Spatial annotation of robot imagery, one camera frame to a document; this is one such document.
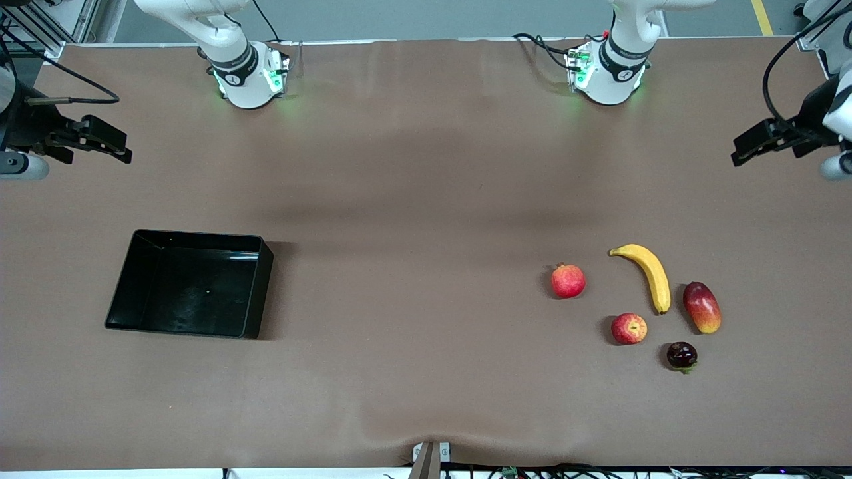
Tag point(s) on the yellow banana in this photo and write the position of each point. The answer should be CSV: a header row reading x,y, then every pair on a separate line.
x,y
652,269

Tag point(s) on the aluminium frame post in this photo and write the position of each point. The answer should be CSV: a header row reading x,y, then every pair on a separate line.
x,y
815,41
80,20

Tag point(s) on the dark purple mangosteen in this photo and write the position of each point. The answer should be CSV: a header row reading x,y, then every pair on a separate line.
x,y
681,355

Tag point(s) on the red yellow apple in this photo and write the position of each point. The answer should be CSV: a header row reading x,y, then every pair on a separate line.
x,y
629,328

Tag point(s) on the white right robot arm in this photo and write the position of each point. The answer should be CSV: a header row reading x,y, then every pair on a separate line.
x,y
246,86

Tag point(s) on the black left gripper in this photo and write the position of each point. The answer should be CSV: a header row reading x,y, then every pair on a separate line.
x,y
811,124

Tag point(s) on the black plastic box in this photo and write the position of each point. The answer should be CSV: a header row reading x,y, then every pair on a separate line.
x,y
186,293

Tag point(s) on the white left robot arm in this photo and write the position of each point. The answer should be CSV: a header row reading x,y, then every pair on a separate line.
x,y
619,80

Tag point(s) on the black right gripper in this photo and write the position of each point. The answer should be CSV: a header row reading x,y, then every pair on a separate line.
x,y
26,126

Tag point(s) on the red yellow mango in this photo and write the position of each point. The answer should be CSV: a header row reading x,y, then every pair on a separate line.
x,y
702,307

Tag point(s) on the red pomegranate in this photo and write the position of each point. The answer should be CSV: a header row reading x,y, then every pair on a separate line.
x,y
568,281

